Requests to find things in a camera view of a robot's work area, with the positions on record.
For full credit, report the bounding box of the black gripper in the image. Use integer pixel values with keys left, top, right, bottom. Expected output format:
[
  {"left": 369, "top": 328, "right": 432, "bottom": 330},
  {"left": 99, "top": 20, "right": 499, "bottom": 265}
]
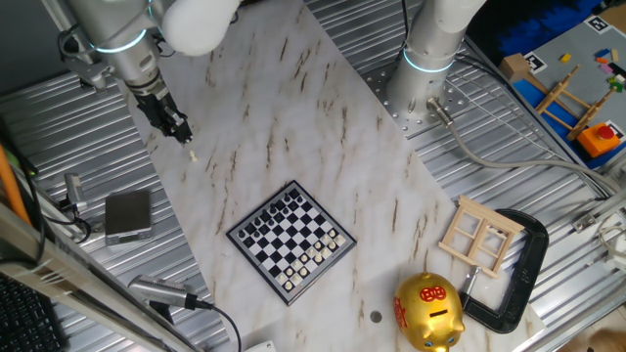
[{"left": 132, "top": 87, "right": 195, "bottom": 146}]

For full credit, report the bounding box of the black white chessboard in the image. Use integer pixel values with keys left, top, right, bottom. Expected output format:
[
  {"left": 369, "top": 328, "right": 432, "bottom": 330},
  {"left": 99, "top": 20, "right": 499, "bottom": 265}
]
[{"left": 225, "top": 180, "right": 358, "bottom": 307}]

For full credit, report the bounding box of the silver digital scale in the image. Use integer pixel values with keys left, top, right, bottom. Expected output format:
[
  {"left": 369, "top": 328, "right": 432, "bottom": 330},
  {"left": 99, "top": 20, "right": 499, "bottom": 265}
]
[{"left": 104, "top": 189, "right": 155, "bottom": 247}]

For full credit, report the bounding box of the orange pole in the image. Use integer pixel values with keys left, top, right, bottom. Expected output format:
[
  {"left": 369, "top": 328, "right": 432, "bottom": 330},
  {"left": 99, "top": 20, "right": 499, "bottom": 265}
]
[{"left": 0, "top": 144, "right": 31, "bottom": 227}]

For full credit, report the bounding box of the black keyboard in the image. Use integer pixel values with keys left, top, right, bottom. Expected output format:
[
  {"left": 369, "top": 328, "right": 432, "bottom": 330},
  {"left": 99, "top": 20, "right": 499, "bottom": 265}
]
[{"left": 0, "top": 273, "right": 67, "bottom": 352}]

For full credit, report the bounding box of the golden piggy bank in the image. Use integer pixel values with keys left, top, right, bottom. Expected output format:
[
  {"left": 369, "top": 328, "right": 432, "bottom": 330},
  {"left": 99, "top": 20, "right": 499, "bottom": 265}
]
[{"left": 393, "top": 272, "right": 467, "bottom": 352}]

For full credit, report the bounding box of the wooden cube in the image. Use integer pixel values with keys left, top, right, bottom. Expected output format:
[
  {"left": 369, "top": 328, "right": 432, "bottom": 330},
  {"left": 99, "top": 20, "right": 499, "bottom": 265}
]
[{"left": 498, "top": 52, "right": 532, "bottom": 84}]

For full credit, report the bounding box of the paper fiducial tag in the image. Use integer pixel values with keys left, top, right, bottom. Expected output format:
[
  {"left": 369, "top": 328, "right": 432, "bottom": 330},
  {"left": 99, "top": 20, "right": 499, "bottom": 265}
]
[
  {"left": 522, "top": 51, "right": 548, "bottom": 75},
  {"left": 604, "top": 119, "right": 626, "bottom": 143},
  {"left": 585, "top": 14, "right": 612, "bottom": 35}
]

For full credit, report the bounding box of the blue board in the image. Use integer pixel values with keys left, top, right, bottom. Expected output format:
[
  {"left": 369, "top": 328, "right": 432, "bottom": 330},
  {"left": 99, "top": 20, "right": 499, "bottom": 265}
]
[{"left": 511, "top": 77, "right": 626, "bottom": 171}]

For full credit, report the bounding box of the blue foam sheet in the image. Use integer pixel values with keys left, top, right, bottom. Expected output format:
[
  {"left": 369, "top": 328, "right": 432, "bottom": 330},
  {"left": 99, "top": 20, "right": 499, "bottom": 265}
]
[{"left": 497, "top": 0, "right": 605, "bottom": 58}]

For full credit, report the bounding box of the black C-clamp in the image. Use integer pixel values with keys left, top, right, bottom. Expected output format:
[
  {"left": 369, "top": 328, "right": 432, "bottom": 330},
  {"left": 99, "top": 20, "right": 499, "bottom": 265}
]
[{"left": 459, "top": 208, "right": 551, "bottom": 335}]

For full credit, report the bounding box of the grey brick baseplate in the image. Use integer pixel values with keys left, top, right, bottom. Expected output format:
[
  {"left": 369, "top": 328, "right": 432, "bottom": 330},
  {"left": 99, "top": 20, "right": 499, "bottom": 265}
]
[{"left": 522, "top": 14, "right": 626, "bottom": 148}]

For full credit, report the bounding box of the orange box with red button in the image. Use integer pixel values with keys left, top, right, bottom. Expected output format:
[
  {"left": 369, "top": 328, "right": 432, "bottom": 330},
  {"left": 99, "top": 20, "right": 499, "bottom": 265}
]
[{"left": 575, "top": 121, "right": 622, "bottom": 159}]

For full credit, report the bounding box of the white power adapter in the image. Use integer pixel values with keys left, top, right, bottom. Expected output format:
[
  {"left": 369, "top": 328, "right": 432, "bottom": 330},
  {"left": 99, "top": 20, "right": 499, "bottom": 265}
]
[{"left": 602, "top": 242, "right": 626, "bottom": 274}]

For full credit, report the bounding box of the wrist camera on silver bracket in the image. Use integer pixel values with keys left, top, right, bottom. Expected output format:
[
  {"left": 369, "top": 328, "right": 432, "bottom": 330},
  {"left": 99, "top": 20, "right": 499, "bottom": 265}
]
[{"left": 58, "top": 26, "right": 116, "bottom": 94}]

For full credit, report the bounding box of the small silver camera on mount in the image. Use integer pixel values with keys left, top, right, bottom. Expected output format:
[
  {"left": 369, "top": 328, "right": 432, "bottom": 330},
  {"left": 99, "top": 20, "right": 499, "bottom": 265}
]
[{"left": 63, "top": 172, "right": 89, "bottom": 214}]

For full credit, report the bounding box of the silver finned camera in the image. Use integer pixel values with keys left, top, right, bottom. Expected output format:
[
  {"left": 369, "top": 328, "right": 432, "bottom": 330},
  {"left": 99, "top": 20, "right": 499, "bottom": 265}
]
[{"left": 127, "top": 274, "right": 200, "bottom": 327}]

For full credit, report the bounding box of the white camera pole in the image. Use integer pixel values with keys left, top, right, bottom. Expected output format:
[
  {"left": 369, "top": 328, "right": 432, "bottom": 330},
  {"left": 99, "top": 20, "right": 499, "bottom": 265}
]
[{"left": 41, "top": 0, "right": 68, "bottom": 33}]

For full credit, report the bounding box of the black camera cable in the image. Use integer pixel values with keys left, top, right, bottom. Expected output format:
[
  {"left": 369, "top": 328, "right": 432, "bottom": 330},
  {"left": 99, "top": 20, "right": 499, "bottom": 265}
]
[{"left": 194, "top": 297, "right": 244, "bottom": 352}]

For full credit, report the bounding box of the aluminium frame bar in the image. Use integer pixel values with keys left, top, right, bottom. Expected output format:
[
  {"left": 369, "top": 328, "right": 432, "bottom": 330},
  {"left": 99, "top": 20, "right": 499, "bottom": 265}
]
[{"left": 0, "top": 199, "right": 201, "bottom": 352}]

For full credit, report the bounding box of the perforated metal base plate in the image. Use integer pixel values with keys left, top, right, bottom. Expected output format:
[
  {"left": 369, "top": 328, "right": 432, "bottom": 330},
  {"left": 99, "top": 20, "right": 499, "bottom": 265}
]
[{"left": 364, "top": 41, "right": 471, "bottom": 140}]

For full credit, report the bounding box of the grey cable with metal connector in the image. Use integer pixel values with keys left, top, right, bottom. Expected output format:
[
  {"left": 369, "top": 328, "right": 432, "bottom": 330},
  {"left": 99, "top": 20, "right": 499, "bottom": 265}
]
[{"left": 425, "top": 96, "right": 621, "bottom": 197}]

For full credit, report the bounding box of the wooden window frame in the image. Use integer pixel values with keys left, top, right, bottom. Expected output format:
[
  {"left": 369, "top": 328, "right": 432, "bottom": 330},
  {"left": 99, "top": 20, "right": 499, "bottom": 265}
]
[{"left": 437, "top": 195, "right": 526, "bottom": 280}]

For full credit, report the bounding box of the wooden easel frame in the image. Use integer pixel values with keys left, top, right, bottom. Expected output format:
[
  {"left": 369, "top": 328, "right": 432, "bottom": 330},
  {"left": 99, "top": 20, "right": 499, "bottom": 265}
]
[{"left": 534, "top": 64, "right": 618, "bottom": 142}]

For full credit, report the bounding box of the metal corner bracket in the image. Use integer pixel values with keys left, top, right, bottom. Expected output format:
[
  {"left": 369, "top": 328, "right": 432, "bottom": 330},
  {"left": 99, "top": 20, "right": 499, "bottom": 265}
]
[{"left": 571, "top": 212, "right": 599, "bottom": 234}]

